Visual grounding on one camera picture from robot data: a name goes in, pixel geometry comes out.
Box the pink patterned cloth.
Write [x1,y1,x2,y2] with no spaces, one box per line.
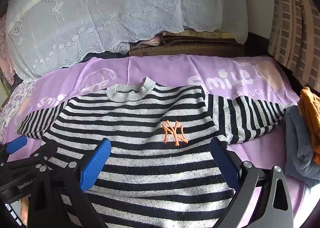
[135,36,162,49]

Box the black grey striped knit sweater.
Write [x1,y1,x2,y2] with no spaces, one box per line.
[16,77,294,228]

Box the pink floral cloth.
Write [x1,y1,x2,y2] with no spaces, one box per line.
[0,13,15,86]

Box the lilac grey cloth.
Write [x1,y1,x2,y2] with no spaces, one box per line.
[112,41,131,55]

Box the dark cloth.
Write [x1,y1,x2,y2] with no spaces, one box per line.
[80,51,130,62]

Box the white lace cover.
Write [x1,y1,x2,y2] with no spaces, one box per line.
[5,0,248,84]

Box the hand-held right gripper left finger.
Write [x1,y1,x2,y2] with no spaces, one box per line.
[27,138,112,228]

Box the orange knit garment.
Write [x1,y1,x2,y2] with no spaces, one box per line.
[299,88,320,166]

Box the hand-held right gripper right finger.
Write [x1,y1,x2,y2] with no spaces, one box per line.
[209,138,293,228]

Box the beige grey checkered cloth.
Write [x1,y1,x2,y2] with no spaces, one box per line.
[266,0,320,86]

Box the grey-blue folded garment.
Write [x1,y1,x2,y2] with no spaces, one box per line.
[284,106,320,188]

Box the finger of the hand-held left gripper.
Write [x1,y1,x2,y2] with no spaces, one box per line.
[0,135,27,168]
[24,140,63,168]

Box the purple printed bed sheet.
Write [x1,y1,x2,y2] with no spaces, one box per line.
[0,54,320,228]

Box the white floral cloth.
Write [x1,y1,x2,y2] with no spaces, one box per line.
[0,82,38,141]

